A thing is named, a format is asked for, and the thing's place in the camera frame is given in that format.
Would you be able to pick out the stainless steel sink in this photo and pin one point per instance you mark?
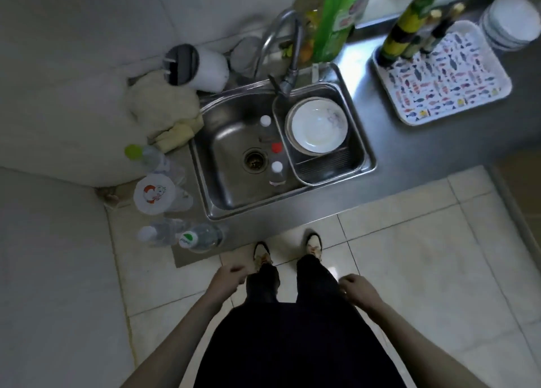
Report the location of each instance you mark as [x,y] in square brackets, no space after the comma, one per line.
[230,138]

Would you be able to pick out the steel bowl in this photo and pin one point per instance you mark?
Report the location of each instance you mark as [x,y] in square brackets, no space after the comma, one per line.
[289,140]

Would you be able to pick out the green dish soap bottle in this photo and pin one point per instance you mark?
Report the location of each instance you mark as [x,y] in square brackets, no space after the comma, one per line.
[336,24]

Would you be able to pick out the person's left forearm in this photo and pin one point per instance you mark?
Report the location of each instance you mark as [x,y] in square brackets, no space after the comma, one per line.
[177,341]

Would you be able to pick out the person's left hand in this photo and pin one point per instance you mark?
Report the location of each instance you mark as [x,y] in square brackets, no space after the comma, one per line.
[224,284]

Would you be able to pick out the stack of white plates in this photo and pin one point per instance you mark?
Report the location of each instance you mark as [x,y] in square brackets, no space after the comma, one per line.
[513,20]

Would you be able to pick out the clear bottle green white cap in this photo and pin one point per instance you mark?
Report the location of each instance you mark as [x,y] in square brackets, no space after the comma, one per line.
[200,236]

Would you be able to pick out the yellow liquid bottle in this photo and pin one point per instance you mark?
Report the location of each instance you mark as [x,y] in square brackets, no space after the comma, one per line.
[310,15]

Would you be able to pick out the person's right forearm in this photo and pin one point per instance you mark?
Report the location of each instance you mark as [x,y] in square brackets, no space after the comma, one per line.
[422,345]

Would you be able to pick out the sink drain strainer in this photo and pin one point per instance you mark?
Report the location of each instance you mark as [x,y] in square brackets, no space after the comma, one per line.
[255,159]

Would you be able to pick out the person's left shoe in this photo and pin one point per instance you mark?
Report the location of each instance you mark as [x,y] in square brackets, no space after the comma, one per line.
[261,251]

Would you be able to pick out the person's right shoe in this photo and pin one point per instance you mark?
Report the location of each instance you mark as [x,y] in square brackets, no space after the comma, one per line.
[314,244]

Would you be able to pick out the small red cap bottle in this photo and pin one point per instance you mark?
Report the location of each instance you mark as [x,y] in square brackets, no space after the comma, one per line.
[277,149]

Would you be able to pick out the white fish print tray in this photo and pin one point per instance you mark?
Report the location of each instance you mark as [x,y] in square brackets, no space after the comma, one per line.
[452,83]

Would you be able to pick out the dark bottle with gold cap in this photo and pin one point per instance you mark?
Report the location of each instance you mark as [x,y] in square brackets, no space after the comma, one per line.
[441,26]
[418,37]

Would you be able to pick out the steel sink faucet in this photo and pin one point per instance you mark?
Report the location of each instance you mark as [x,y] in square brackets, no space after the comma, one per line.
[291,70]

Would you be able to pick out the yellow cloth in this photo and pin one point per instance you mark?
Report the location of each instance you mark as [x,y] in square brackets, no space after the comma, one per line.
[175,136]

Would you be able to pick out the steel drain basket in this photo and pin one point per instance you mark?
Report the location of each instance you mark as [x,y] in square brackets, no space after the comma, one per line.
[325,168]

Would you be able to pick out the cream cloth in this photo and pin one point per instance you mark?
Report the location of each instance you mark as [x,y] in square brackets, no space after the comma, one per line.
[162,100]

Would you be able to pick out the plastic cup with printed lid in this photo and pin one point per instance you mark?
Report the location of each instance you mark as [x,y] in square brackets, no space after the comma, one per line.
[154,193]

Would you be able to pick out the person's left fingers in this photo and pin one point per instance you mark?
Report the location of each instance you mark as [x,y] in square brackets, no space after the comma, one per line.
[236,273]

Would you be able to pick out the clear bottle with white cap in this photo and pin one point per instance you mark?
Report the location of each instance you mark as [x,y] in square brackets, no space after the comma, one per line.
[162,231]

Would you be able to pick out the dark shirt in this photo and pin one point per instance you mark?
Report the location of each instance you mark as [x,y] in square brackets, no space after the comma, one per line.
[296,349]

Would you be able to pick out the white tumbler with dark lid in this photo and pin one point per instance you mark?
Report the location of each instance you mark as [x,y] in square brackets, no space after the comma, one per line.
[207,68]

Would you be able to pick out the person's shoe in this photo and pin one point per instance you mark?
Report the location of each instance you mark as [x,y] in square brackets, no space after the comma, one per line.
[261,251]
[314,244]

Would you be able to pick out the clear bottle with green cap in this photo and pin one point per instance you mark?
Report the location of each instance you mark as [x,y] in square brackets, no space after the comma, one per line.
[146,155]

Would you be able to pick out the black trousers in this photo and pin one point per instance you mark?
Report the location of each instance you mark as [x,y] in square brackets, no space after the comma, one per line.
[315,280]

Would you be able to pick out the grey mesh scrubber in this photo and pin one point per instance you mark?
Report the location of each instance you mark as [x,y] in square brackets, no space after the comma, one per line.
[245,56]

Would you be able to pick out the tall green yellow striped bottle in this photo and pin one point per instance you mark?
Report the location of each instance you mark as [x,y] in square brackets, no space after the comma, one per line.
[408,24]

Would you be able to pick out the white plate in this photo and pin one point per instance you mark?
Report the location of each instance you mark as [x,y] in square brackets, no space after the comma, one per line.
[317,125]

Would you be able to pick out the small white cap bottle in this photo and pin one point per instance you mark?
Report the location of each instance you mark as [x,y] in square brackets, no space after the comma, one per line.
[265,123]
[277,172]

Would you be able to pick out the person's right fingers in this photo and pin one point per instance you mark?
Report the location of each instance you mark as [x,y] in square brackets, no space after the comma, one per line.
[347,285]

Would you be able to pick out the person's right hand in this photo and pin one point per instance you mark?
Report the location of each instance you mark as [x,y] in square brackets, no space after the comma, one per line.
[361,292]

